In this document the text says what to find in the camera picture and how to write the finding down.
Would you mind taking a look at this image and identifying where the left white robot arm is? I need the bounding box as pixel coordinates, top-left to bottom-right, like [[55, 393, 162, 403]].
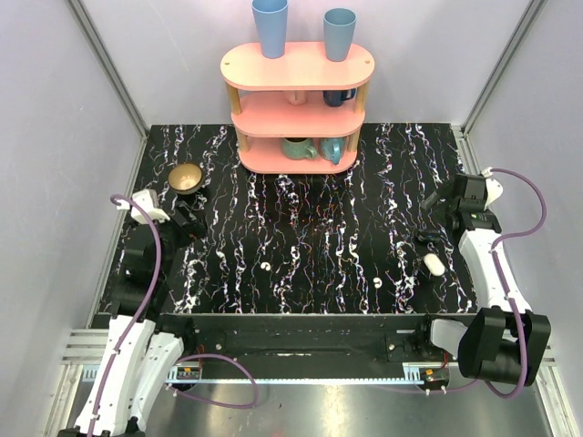
[[58, 189, 208, 436]]

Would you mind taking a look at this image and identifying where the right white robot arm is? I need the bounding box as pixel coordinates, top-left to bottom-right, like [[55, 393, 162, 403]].
[[413, 168, 551, 399]]

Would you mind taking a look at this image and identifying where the white oval case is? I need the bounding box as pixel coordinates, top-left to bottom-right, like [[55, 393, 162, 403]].
[[423, 253, 445, 277]]

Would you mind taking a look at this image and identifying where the light blue ceramic mug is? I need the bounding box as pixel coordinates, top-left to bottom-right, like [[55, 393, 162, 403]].
[[320, 137, 345, 165]]

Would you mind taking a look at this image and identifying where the green ceramic mug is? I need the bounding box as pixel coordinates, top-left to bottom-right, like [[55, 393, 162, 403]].
[[281, 137, 318, 160]]

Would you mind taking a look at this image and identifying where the dark blue mug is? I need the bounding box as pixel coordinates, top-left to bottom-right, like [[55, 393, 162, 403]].
[[322, 88, 357, 107]]

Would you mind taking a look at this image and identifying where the pink three-tier wooden shelf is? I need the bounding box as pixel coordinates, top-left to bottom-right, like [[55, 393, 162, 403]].
[[220, 42, 375, 174]]

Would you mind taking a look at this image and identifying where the pink mug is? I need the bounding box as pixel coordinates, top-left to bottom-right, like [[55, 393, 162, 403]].
[[285, 90, 307, 106]]

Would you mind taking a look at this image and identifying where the right light blue tumbler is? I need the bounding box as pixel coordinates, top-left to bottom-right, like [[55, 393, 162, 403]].
[[323, 8, 356, 62]]

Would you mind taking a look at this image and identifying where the light blue tumbler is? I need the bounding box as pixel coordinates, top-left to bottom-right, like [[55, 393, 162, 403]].
[[323, 8, 356, 62], [251, 0, 288, 59]]

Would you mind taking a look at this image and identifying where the left light blue tumbler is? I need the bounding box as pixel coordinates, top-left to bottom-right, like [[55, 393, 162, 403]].
[[251, 0, 288, 59]]

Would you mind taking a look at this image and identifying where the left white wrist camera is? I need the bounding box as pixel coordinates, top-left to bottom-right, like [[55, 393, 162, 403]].
[[130, 189, 170, 225]]

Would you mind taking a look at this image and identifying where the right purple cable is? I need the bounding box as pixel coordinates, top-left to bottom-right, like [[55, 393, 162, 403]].
[[377, 167, 548, 400]]

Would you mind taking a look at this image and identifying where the black mounting base plate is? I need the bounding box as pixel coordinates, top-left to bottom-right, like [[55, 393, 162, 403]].
[[160, 313, 455, 362]]

